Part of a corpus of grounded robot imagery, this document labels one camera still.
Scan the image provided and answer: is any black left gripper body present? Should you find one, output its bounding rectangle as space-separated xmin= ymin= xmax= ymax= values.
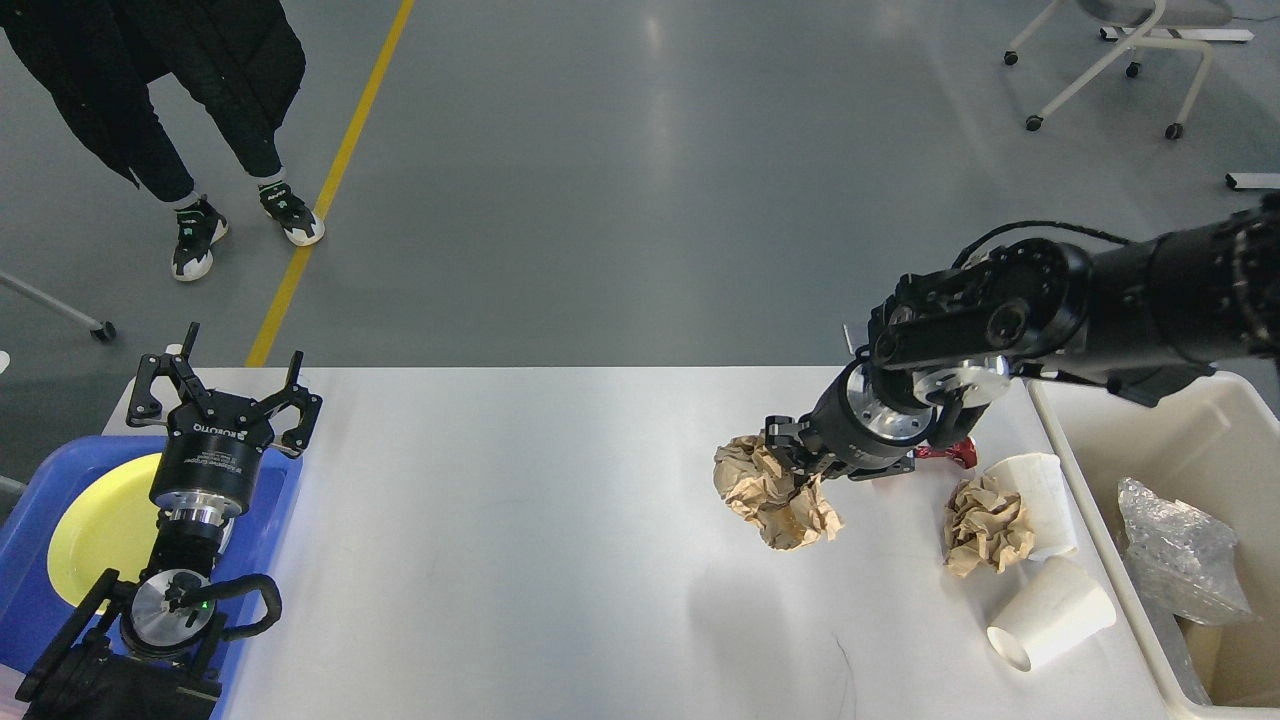
xmin=148 ymin=407 xmax=273 ymax=518

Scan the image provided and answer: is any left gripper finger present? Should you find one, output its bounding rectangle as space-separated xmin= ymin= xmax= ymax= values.
xmin=125 ymin=323 xmax=216 ymax=430
xmin=239 ymin=351 xmax=323 ymax=459

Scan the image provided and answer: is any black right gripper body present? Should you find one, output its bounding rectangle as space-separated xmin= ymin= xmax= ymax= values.
xmin=809 ymin=363 xmax=938 ymax=479

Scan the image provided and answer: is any brown paper ball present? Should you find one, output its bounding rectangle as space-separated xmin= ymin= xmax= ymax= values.
xmin=713 ymin=436 xmax=844 ymax=552

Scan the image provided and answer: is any small brown paper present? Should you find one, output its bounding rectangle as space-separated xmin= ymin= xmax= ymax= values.
xmin=943 ymin=477 xmax=1036 ymax=578

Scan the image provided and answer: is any yellow-green plastic plate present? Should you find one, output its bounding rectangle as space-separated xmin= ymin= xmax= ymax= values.
xmin=47 ymin=452 xmax=161 ymax=606

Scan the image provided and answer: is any white paper cup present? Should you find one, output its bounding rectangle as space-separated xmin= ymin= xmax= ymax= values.
xmin=986 ymin=454 xmax=1079 ymax=561
xmin=986 ymin=556 xmax=1117 ymax=673

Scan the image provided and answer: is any foil tray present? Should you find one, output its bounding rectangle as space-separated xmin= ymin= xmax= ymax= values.
xmin=1130 ymin=571 xmax=1213 ymax=706
xmin=1117 ymin=478 xmax=1260 ymax=626

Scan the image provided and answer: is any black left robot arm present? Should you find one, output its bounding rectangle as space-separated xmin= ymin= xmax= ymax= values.
xmin=15 ymin=323 xmax=323 ymax=719

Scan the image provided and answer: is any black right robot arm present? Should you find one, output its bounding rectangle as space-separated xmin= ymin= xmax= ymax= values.
xmin=762 ymin=193 xmax=1279 ymax=486

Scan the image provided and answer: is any crushed red soda can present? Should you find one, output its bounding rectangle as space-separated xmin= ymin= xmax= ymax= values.
xmin=913 ymin=436 xmax=979 ymax=470

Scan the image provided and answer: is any white chair leg left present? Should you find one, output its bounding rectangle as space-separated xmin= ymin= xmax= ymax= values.
xmin=1 ymin=272 xmax=116 ymax=343

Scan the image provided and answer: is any white paper cup upright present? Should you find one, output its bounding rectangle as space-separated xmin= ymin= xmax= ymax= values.
xmin=986 ymin=454 xmax=1079 ymax=561

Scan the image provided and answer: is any blue plastic tray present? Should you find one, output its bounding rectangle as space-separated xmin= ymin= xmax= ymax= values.
xmin=1 ymin=436 xmax=302 ymax=719

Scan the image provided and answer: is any cream plastic bin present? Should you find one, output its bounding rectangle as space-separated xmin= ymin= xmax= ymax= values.
xmin=1028 ymin=372 xmax=1279 ymax=719

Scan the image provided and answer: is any person in black coat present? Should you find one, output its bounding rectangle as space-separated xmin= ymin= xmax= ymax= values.
xmin=0 ymin=0 xmax=326 ymax=283

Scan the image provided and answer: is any white bar on floor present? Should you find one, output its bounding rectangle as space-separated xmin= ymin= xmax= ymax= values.
xmin=1224 ymin=172 xmax=1280 ymax=192

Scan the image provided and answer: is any white office chair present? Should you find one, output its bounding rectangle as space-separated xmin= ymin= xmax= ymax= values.
xmin=1024 ymin=1 xmax=1254 ymax=141

